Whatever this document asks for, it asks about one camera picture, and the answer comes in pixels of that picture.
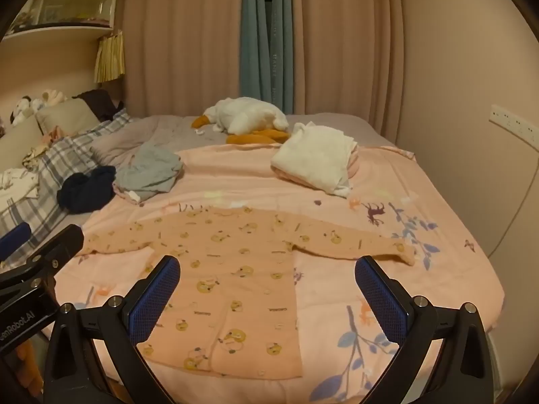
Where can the pile of plush toys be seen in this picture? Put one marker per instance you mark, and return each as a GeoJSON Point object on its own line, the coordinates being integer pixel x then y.
{"type": "Point", "coordinates": [38, 103]}

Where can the beige headboard cushion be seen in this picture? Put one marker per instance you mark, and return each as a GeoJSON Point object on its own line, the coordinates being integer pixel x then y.
{"type": "Point", "coordinates": [67, 115]}
{"type": "Point", "coordinates": [19, 139]}

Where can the white printed cloth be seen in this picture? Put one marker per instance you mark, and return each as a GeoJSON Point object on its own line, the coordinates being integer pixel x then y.
{"type": "Point", "coordinates": [17, 185]}

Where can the pink animal print blanket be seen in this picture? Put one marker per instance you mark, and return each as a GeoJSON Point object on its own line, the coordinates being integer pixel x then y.
{"type": "Point", "coordinates": [337, 227]}

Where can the dark navy garment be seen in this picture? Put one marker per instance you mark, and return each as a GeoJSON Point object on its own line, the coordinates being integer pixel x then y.
{"type": "Point", "coordinates": [86, 189]}

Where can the white wall shelf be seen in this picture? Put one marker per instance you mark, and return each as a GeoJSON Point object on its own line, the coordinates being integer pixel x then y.
{"type": "Point", "coordinates": [71, 4]}

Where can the white folded clothes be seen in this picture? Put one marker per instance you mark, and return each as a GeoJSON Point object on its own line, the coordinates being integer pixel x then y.
{"type": "Point", "coordinates": [311, 155]}

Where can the dark brown garment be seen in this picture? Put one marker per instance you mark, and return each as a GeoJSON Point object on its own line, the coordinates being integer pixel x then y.
{"type": "Point", "coordinates": [99, 103]}

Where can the orange printed baby garment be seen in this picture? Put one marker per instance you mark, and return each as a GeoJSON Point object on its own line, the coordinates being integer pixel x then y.
{"type": "Point", "coordinates": [244, 286]}

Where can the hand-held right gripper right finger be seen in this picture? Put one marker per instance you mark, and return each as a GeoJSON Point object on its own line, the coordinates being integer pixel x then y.
{"type": "Point", "coordinates": [383, 298]}

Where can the yellow fringed cloth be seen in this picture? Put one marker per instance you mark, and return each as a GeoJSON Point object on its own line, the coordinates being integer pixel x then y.
{"type": "Point", "coordinates": [110, 57]}

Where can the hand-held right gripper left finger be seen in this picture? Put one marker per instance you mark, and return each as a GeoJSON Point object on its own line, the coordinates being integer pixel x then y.
{"type": "Point", "coordinates": [153, 298]}

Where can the teal curtain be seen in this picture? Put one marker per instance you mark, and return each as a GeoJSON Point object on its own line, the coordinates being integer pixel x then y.
{"type": "Point", "coordinates": [263, 38]}

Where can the pink folded cloth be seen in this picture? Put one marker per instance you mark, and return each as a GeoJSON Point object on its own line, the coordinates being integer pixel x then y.
{"type": "Point", "coordinates": [354, 158]}

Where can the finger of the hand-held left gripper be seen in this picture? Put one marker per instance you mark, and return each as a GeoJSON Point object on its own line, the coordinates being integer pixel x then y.
{"type": "Point", "coordinates": [14, 235]}
{"type": "Point", "coordinates": [63, 240]}

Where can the grey garment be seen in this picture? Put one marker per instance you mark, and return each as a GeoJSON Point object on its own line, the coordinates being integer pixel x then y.
{"type": "Point", "coordinates": [147, 168]}

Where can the white goose plush toy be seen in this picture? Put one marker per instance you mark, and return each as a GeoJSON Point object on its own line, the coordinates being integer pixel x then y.
{"type": "Point", "coordinates": [244, 115]}

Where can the white wall power strip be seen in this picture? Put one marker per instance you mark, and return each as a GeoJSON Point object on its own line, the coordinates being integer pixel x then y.
{"type": "Point", "coordinates": [516, 128]}

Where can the plaid quilt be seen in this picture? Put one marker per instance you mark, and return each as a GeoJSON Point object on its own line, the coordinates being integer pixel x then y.
{"type": "Point", "coordinates": [63, 155]}

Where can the beige curtain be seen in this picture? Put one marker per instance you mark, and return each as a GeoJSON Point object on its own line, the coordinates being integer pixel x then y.
{"type": "Point", "coordinates": [345, 50]}

